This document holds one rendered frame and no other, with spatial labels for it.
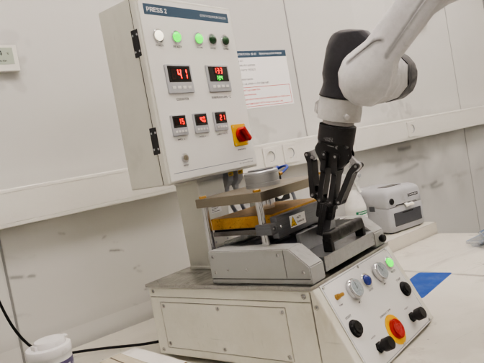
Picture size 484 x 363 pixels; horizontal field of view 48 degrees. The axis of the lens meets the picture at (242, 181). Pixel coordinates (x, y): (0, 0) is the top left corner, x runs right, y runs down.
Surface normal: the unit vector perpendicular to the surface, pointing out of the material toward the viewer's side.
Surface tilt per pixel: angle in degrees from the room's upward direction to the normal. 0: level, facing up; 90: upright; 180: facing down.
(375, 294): 65
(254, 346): 90
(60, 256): 90
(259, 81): 90
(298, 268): 90
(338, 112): 100
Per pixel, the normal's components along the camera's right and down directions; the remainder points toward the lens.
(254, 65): 0.62, -0.07
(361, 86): -0.54, 0.34
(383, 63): -0.26, 0.12
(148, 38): 0.77, -0.11
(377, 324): 0.62, -0.51
